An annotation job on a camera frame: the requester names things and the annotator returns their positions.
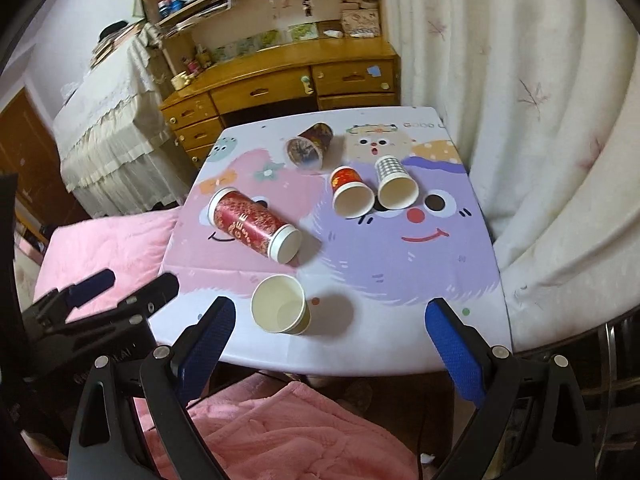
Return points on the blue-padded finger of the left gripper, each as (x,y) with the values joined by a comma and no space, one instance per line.
(58,303)

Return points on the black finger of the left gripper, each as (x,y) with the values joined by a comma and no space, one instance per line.
(143,302)

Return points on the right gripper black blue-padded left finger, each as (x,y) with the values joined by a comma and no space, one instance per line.
(107,440)

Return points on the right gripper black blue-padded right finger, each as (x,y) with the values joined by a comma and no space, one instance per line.
(529,421)

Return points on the tan paper cup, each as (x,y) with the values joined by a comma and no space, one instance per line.
(279,305)

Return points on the tall red patterned cup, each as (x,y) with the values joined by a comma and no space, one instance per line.
(254,225)

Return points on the dark patterned paper cup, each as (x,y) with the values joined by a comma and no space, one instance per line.
(308,150)

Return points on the small red paper cup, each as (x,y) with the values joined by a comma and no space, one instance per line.
(351,197)

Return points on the checkered grey paper cup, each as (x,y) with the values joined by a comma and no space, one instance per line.
(396,188)

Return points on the brown wooden door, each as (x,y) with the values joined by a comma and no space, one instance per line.
(28,150)

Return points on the pink fleece blanket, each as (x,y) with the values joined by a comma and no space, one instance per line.
(257,428)

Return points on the white lace-covered furniture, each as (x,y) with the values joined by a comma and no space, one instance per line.
(117,152)

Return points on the cartoon printed table mat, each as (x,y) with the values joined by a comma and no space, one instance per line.
(367,280)

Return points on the wooden desk with drawers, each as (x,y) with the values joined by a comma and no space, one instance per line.
(321,74)

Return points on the wooden bookshelf hutch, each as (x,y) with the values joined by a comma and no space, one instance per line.
(229,28)

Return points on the white floral curtain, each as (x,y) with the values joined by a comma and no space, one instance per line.
(541,98)

